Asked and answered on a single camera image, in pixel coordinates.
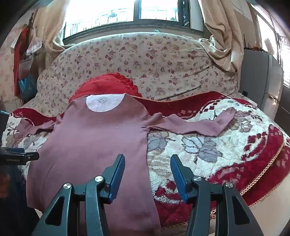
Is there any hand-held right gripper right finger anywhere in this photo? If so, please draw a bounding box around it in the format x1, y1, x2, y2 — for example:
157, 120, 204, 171
170, 154, 264, 236

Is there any beige knotted curtain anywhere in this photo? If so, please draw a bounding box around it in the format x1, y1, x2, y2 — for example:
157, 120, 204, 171
197, 0, 245, 73

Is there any grey cabinet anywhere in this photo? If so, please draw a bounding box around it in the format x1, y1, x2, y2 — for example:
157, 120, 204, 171
238, 49, 285, 118

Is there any red and white plush blanket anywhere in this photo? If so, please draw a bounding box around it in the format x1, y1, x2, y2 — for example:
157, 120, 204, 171
5, 91, 285, 229

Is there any blue hanging bag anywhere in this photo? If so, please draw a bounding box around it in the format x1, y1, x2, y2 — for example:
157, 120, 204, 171
18, 73, 38, 100

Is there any bright side window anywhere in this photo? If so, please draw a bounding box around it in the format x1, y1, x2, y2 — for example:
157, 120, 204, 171
251, 0, 290, 87

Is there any dark-framed window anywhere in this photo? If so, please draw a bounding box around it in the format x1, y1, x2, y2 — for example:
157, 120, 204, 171
62, 0, 204, 42

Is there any red ruffled pillow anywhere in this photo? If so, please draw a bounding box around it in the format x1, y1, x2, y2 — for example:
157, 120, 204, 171
69, 73, 143, 103

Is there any pink long-sleeved shirt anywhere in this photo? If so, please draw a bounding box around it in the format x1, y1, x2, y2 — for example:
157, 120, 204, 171
19, 93, 236, 236

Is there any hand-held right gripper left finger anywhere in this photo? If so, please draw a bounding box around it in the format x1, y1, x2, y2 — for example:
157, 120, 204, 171
37, 154, 126, 236

